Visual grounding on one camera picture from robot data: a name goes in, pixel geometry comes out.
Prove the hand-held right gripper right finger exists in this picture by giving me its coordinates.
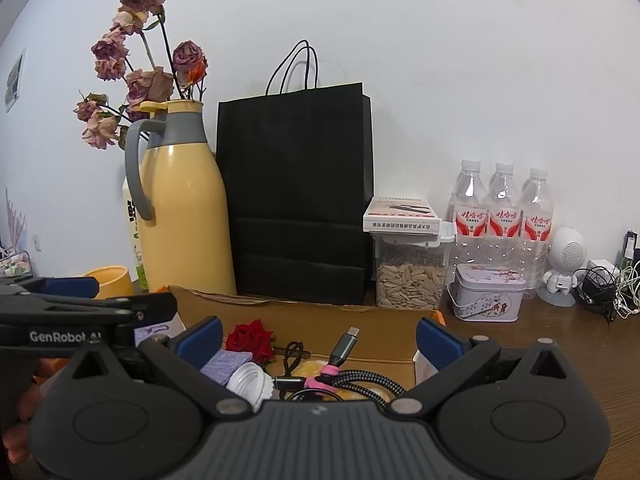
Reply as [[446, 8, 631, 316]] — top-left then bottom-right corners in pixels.
[[387, 317, 571, 416]]

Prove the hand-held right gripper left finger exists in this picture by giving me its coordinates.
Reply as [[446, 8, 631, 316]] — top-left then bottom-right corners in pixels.
[[67, 316, 253, 416]]

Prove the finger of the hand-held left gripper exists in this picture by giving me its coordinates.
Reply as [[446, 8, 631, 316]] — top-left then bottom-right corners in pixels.
[[20, 291, 178, 323], [0, 275, 99, 307]]

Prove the purple tissue packet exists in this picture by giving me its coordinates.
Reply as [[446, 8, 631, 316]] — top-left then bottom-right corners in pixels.
[[200, 350, 253, 387]]

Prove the red rose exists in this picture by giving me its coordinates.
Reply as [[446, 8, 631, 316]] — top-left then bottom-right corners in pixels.
[[225, 319, 277, 365]]

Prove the orange cardboard box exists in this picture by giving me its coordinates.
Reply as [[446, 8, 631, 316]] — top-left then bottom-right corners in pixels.
[[150, 285, 446, 396]]

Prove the white ribbed lid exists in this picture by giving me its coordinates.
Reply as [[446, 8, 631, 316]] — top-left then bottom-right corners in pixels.
[[226, 362, 275, 408]]

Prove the braided grey cable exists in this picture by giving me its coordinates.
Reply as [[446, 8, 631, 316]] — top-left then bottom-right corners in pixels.
[[272, 326, 407, 408]]

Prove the plush sheep toy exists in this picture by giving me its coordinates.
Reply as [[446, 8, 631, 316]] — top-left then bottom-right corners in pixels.
[[297, 359, 333, 377]]

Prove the person's left hand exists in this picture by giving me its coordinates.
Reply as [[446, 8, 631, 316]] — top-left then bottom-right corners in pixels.
[[2, 385, 43, 463]]

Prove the yellow mug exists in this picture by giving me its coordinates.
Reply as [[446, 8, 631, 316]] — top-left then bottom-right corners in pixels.
[[82, 265, 135, 301]]

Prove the printed tin box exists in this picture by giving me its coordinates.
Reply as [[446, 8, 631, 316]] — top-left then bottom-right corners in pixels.
[[446, 262, 527, 322]]

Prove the clear seed container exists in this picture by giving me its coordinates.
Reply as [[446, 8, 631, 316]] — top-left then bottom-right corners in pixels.
[[372, 221, 457, 310]]

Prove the white milk carton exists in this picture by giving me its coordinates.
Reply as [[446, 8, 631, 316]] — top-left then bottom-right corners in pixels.
[[121, 177, 149, 292]]

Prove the yellow thermos jug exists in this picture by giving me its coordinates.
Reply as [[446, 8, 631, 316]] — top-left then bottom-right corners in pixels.
[[124, 100, 237, 297]]

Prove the flat white box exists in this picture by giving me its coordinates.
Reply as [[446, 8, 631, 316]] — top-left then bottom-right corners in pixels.
[[363, 196, 443, 235]]

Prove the clear water bottle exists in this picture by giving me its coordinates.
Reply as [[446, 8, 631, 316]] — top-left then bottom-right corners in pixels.
[[446, 158, 489, 266], [487, 161, 524, 266], [517, 166, 553, 301]]

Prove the white robot speaker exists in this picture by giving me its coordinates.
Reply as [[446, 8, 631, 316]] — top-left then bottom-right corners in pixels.
[[537, 226, 587, 308]]

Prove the black paper bag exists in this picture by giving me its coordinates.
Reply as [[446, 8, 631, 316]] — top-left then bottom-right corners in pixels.
[[216, 39, 376, 306]]

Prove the small dark bottle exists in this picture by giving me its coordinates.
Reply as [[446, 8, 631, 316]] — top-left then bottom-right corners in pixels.
[[621, 230, 640, 273]]

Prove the dried rose bouquet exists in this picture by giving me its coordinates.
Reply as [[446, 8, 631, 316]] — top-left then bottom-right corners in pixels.
[[74, 0, 208, 150]]

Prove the small wire rack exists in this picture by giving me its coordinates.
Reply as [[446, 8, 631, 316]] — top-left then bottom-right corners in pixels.
[[0, 249, 35, 281]]

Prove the black cable bundle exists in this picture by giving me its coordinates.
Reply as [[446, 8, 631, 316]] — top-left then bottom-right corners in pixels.
[[572, 265, 621, 323]]

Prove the white cable bundle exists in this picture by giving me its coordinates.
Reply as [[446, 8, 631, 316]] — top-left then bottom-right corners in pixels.
[[607, 260, 640, 318]]

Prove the wall poster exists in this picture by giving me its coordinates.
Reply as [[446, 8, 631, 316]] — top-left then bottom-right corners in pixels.
[[4, 49, 27, 113]]

